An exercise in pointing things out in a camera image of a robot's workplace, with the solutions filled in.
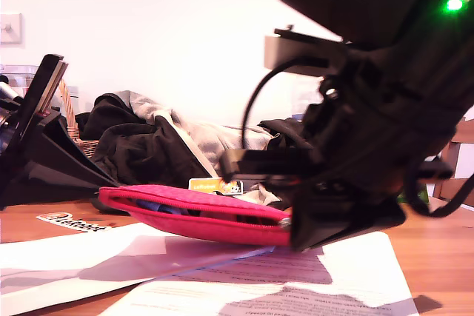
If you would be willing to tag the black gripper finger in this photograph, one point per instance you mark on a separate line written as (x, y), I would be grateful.
(66, 146)
(307, 212)
(363, 216)
(44, 186)

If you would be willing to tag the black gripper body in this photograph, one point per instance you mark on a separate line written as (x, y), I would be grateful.
(44, 83)
(352, 146)

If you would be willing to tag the pink fabric zip pouch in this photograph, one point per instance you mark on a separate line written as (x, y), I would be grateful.
(222, 229)

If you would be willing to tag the clear plastic jug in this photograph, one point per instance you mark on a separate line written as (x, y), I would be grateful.
(18, 72)

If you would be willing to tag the black lettered LeRobot sticker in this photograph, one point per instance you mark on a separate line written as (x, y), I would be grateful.
(74, 223)

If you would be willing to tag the printed white paper sheet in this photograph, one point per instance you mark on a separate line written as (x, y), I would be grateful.
(363, 268)

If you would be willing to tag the dark brown grey jacket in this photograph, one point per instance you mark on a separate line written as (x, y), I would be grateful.
(129, 153)

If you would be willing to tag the blank white paper sheet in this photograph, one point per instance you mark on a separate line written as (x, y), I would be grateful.
(55, 253)

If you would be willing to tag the blue cloth pouch contents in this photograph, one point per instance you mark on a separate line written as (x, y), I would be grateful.
(155, 206)

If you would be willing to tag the orange LeRobot badge sticker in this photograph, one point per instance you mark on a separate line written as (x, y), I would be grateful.
(200, 185)

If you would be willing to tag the wooden chair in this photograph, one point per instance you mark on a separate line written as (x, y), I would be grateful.
(466, 132)

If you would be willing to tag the white wall switch plate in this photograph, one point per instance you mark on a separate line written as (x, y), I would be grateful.
(11, 27)

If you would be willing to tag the grey gripper camera box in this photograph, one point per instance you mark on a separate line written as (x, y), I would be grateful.
(277, 51)

